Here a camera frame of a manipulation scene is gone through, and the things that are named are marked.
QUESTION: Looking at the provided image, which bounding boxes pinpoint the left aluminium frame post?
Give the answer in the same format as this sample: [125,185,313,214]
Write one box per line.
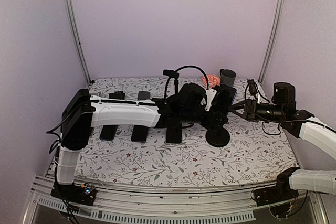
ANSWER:
[64,0,91,84]

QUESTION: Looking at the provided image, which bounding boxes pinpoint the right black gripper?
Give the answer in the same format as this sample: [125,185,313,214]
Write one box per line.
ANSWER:
[228,99,285,123]

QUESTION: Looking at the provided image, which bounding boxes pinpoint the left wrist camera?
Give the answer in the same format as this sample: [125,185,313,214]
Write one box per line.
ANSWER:
[201,85,220,112]

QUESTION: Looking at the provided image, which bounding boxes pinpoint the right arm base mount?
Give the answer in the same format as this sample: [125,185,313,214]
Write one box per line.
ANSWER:
[250,167,308,220]

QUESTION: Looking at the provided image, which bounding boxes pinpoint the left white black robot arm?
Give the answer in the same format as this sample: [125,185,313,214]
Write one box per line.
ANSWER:
[48,83,230,200]

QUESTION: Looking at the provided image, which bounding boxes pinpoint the floral patterned table mat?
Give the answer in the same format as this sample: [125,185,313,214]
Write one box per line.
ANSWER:
[52,77,299,188]

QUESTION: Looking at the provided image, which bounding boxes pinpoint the red white patterned bowl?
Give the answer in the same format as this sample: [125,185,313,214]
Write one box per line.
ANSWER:
[201,74,220,88]

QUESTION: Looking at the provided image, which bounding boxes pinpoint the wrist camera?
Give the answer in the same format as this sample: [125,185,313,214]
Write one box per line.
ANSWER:
[247,79,261,103]
[201,85,220,112]

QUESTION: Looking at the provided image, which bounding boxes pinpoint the right aluminium frame post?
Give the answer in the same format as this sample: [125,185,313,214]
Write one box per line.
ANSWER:
[258,0,285,84]

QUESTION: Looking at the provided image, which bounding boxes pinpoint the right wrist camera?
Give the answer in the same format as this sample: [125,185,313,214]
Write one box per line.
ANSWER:
[247,79,261,103]

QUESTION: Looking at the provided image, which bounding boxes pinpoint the black phone blue edge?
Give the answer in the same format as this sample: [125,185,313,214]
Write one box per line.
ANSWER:
[99,125,118,141]

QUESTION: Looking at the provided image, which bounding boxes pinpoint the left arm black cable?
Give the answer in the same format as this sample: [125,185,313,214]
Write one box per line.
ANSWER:
[164,65,209,99]

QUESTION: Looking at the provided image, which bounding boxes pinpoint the aluminium frame post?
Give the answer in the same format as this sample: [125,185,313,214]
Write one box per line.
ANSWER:
[258,0,285,84]
[64,0,91,84]

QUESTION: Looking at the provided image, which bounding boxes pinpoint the black round base phone stand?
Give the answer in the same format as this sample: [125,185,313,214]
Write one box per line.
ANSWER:
[138,91,151,101]

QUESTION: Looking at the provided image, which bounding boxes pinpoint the front aluminium rail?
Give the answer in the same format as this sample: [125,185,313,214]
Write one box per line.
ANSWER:
[23,176,328,223]

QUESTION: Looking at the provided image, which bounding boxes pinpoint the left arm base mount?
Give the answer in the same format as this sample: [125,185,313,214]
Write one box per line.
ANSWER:
[50,182,97,206]

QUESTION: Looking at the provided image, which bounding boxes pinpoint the dark grey mug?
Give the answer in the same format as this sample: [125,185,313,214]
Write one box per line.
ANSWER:
[219,69,236,87]

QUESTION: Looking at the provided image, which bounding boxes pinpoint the black folding phone stand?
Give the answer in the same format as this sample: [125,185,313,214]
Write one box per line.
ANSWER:
[109,91,125,100]

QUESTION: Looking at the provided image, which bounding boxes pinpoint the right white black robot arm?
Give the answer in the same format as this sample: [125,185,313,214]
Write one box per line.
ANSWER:
[229,82,335,201]

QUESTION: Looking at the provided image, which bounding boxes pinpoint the black tall round-base stand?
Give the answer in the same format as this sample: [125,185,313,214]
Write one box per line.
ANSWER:
[205,128,230,148]

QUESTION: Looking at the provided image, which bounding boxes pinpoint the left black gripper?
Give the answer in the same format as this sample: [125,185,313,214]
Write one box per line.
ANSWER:
[182,106,228,131]

